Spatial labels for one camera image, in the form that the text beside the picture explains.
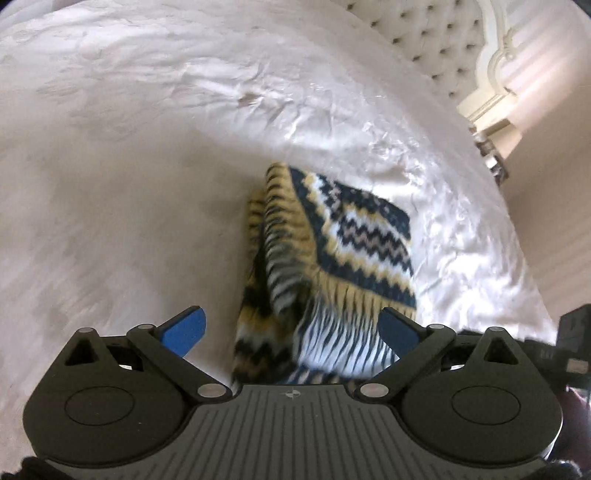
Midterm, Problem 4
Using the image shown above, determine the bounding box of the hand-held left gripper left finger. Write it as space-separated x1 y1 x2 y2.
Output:
62 305 233 402

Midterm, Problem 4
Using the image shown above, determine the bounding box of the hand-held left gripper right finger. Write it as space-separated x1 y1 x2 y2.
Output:
355 307 532 401

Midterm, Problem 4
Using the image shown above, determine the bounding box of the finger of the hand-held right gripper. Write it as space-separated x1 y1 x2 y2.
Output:
523 338 568 372

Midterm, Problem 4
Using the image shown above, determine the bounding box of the navy yellow zigzag knit sweater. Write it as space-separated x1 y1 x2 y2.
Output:
231 161 419 385

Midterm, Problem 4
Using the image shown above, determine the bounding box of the person's right forearm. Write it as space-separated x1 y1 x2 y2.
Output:
561 387 591 467

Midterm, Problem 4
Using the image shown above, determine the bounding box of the white bed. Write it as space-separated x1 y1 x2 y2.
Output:
0 0 560 462

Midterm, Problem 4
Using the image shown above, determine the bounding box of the cream tufted headboard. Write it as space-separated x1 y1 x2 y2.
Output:
344 0 527 137

